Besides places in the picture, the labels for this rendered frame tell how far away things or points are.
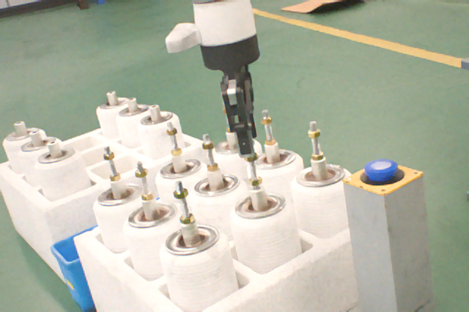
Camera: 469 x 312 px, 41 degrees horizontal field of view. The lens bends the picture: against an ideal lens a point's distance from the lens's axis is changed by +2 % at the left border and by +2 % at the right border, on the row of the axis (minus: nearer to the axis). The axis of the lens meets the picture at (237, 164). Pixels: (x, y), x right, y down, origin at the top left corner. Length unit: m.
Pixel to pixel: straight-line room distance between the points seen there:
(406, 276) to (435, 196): 0.60
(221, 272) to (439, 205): 0.66
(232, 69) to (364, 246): 0.28
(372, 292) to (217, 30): 0.39
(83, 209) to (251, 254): 0.50
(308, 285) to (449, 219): 0.50
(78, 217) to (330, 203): 0.57
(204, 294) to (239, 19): 0.36
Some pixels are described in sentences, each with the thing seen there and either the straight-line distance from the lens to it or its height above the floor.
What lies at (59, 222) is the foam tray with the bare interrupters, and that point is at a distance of 1.28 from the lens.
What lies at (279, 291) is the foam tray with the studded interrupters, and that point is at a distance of 0.86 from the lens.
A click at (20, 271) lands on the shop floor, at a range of 1.48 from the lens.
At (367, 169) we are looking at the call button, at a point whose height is 0.33.
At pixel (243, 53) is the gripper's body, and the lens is 0.78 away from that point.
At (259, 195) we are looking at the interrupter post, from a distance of 0.87.
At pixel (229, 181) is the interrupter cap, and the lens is 0.99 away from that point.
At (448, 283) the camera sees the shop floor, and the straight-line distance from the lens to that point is 1.13.
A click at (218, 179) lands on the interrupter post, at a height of 0.27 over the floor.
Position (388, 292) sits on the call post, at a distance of 0.82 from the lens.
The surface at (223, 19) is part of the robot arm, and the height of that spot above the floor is 0.53.
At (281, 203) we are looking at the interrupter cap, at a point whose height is 0.25.
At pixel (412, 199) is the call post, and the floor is 0.29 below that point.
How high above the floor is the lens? 0.65
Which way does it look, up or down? 22 degrees down
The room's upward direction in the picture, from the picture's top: 11 degrees counter-clockwise
